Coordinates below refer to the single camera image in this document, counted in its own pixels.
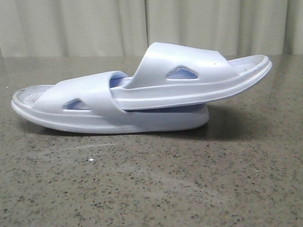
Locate light blue slipper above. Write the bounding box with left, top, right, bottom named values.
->
left=11, top=71, right=209, bottom=134
left=110, top=43, right=272, bottom=110

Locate white pleated curtain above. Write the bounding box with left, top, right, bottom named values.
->
left=0, top=0, right=303, bottom=57

